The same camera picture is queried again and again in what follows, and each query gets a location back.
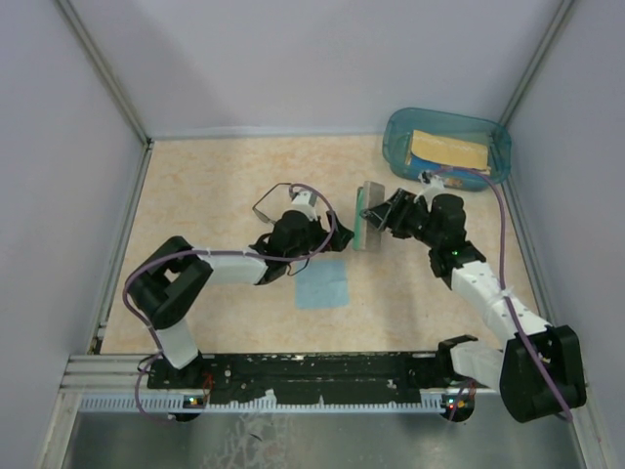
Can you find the aluminium front rail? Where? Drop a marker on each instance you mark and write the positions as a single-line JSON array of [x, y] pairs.
[[118, 383]]

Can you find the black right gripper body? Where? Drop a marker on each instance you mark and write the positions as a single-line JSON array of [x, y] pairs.
[[413, 221]]

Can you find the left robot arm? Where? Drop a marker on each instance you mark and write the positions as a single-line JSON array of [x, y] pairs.
[[162, 290]]

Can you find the aluminium frame post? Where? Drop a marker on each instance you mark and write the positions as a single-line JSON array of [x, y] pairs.
[[104, 70], [546, 44]]

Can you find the grey glasses case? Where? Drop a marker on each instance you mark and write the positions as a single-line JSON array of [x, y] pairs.
[[367, 235]]

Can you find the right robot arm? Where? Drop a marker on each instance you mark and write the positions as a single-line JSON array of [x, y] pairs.
[[537, 369]]

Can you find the left aluminium frame post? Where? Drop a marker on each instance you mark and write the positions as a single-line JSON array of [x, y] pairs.
[[104, 70]]

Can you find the right aluminium frame post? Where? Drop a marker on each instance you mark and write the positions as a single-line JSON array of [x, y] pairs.
[[546, 44]]

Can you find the blue cleaning cloth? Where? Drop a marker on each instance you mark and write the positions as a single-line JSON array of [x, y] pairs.
[[322, 285]]

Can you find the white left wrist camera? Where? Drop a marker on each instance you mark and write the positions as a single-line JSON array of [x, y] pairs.
[[304, 202]]

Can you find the teal plastic basin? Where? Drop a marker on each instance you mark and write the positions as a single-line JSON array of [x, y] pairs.
[[406, 164]]

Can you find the black thin-frame glasses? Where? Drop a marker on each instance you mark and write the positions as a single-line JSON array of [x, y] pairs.
[[273, 203]]

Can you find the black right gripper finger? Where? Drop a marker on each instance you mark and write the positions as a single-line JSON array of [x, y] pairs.
[[370, 200], [378, 220]]

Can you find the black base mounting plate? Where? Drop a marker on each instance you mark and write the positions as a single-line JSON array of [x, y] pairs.
[[308, 379]]

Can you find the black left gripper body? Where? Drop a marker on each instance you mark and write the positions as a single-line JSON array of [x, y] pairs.
[[317, 235]]

